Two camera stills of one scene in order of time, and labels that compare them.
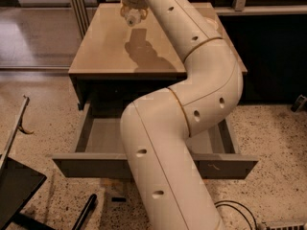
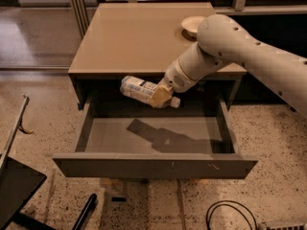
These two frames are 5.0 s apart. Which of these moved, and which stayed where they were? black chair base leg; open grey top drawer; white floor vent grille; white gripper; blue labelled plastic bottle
Moved: white gripper; blue labelled plastic bottle
Stayed: white floor vent grille; open grey top drawer; black chair base leg
